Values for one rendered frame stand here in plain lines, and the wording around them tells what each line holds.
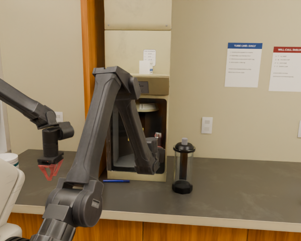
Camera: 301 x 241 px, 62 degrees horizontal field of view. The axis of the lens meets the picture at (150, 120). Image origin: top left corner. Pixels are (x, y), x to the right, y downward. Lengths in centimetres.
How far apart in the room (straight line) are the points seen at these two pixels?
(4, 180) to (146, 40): 89
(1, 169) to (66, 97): 129
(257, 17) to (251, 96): 48
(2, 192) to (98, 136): 23
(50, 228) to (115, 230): 69
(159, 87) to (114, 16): 40
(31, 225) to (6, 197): 75
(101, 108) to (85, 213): 25
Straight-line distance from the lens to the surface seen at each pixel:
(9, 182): 61
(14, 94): 100
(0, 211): 62
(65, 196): 60
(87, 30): 121
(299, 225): 124
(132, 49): 125
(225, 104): 172
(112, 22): 128
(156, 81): 114
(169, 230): 119
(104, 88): 68
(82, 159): 61
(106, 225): 122
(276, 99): 181
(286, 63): 181
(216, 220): 114
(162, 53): 124
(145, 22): 126
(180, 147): 119
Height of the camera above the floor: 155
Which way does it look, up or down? 13 degrees down
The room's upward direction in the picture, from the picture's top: 1 degrees clockwise
